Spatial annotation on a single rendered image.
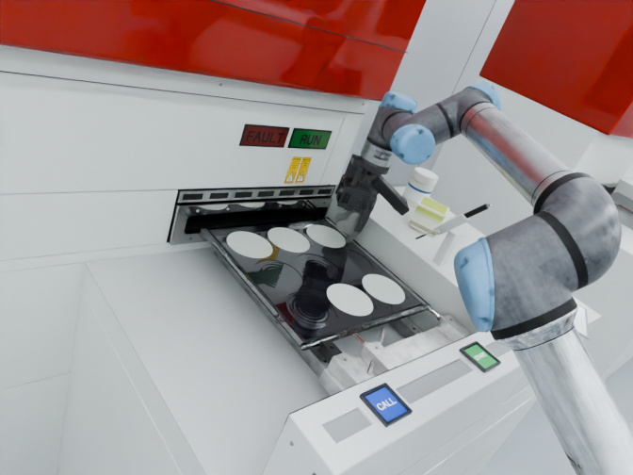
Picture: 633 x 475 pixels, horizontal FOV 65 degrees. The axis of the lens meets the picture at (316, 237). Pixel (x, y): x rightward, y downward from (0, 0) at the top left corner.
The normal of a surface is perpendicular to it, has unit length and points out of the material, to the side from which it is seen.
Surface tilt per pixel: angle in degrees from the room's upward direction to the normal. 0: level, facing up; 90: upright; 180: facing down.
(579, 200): 33
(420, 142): 90
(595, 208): 27
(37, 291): 90
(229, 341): 0
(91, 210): 90
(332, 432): 0
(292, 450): 90
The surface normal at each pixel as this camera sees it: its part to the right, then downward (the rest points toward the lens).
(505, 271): -0.19, -0.21
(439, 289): -0.73, 0.09
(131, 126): 0.60, 0.55
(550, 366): -0.48, 0.04
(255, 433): 0.33, -0.83
